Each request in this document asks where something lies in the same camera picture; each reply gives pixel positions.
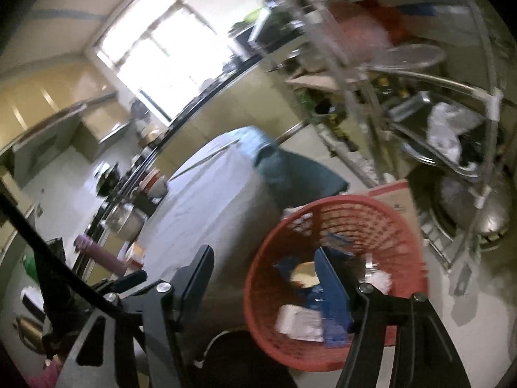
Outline steel range hood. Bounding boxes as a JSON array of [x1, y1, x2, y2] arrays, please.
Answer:
[[12, 101, 85, 164]]

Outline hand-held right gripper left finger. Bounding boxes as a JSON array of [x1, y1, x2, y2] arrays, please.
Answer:
[[57, 244, 215, 388]]

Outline beige wall cabinets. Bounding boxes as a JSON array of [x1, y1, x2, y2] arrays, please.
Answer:
[[0, 59, 130, 158]]

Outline green thermos jug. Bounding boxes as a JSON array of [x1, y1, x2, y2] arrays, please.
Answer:
[[22, 254, 41, 284]]

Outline grey tablecloth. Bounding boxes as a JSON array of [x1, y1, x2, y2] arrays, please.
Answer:
[[133, 129, 283, 328]]

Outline pink clothing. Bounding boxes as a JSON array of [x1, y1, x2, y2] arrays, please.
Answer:
[[24, 360, 61, 388]]

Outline dark microwave oven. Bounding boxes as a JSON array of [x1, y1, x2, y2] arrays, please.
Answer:
[[231, 26, 261, 57]]

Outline orange box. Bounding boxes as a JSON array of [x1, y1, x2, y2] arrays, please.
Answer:
[[125, 242, 146, 269]]

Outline white paper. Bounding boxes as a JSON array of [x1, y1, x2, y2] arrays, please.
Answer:
[[365, 269, 394, 292]]

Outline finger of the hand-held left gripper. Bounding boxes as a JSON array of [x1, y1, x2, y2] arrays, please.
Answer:
[[95, 269, 148, 297]]

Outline cardboard box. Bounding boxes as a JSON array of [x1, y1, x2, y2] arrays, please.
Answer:
[[365, 180, 423, 231]]

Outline large steel pot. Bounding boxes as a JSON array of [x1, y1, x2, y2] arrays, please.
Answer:
[[435, 172, 507, 237]]

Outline black wok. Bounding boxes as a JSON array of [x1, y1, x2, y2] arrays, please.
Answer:
[[95, 164, 122, 197]]

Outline round steel lid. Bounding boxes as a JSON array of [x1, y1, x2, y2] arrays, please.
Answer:
[[364, 44, 446, 70]]

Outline brass kettle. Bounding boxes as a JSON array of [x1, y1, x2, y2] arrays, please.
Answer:
[[14, 317, 45, 350]]

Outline white plastic bag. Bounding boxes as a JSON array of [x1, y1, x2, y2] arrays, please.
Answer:
[[427, 102, 466, 163]]

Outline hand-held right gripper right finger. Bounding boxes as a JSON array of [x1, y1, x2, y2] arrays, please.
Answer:
[[314, 246, 471, 388]]

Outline white electric kettle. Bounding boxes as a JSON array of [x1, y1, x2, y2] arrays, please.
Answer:
[[20, 287, 47, 324]]

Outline purple insulated bottle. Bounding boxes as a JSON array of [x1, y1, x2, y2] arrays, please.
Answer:
[[73, 234, 128, 274]]

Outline stacked white bowls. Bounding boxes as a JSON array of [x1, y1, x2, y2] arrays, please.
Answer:
[[141, 170, 168, 199]]

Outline red plastic basket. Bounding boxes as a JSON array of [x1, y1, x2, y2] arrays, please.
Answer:
[[243, 195, 429, 372]]

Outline beige kitchen counter cabinets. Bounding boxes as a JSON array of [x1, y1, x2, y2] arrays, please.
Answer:
[[73, 48, 324, 287]]

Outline dark chopstick holder cup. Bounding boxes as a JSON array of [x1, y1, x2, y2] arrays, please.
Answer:
[[135, 192, 162, 216]]

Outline metal storage rack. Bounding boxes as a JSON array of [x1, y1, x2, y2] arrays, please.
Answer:
[[250, 0, 517, 292]]

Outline steel tray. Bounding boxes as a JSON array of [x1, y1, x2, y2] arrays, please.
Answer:
[[387, 91, 485, 170]]

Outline red plastic bag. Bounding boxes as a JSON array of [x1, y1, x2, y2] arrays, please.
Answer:
[[329, 0, 409, 59]]

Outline white packet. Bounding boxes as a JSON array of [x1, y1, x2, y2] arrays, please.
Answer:
[[277, 305, 324, 342]]

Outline kitchen window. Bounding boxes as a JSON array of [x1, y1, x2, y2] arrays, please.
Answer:
[[95, 0, 243, 122]]

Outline black cable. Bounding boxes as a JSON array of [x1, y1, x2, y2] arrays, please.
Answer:
[[0, 194, 126, 320]]

